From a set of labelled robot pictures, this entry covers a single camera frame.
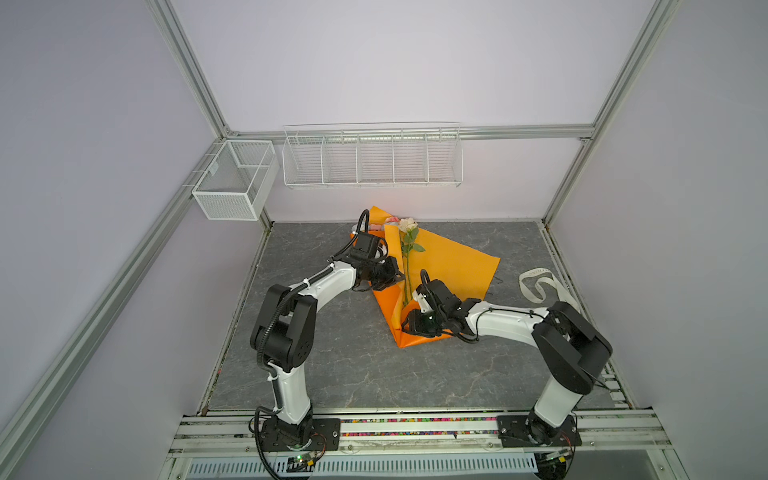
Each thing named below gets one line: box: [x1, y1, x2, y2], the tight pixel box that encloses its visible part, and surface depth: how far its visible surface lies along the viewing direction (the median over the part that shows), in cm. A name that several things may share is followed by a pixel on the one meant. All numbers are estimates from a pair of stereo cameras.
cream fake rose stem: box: [399, 217, 426, 307], surface depth 118 cm
